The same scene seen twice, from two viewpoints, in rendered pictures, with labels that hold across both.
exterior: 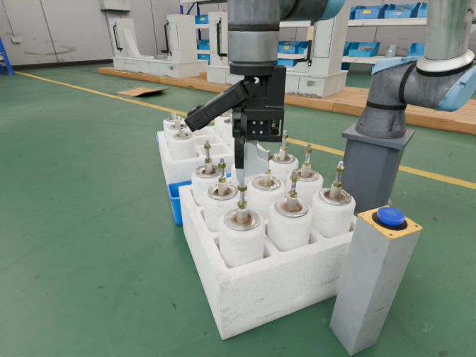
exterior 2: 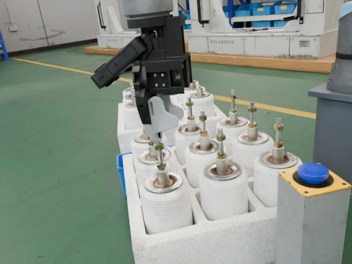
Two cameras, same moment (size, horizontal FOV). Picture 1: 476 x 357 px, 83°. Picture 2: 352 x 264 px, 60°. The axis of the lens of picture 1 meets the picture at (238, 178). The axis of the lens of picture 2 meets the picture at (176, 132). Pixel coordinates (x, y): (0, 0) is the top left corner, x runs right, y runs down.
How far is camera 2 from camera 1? 16 cm
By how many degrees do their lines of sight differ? 13
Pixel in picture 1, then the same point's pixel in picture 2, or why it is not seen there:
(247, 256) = (168, 223)
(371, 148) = (344, 107)
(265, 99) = (164, 51)
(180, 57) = not seen: hidden behind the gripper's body
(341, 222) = not seen: hidden behind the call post
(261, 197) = (196, 162)
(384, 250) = (301, 211)
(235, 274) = (152, 241)
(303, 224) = (232, 189)
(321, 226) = (263, 194)
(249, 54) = (137, 7)
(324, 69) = (319, 26)
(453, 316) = not seen: outside the picture
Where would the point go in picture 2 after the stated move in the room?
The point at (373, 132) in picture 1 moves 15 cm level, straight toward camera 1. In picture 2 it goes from (344, 87) to (330, 103)
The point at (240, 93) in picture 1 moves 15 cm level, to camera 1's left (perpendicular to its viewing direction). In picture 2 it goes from (136, 46) to (48, 54)
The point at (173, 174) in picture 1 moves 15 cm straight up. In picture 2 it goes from (125, 144) to (118, 103)
